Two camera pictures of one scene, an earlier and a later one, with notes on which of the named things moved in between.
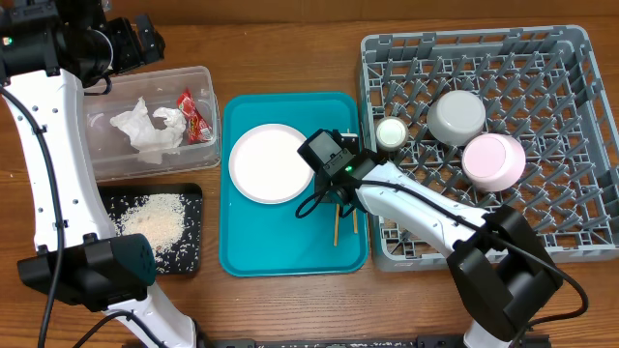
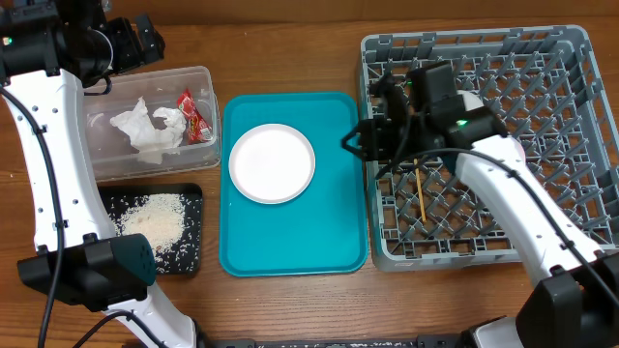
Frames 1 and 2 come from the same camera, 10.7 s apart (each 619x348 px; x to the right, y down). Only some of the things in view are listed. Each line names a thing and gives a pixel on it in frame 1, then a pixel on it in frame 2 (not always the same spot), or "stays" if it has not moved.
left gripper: x=131 y=54 stays
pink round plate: x=265 y=164 stays
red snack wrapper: x=196 y=128 stays
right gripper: x=318 y=186 → x=371 y=147
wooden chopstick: x=354 y=211 → x=416 y=161
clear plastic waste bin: x=113 y=156 stays
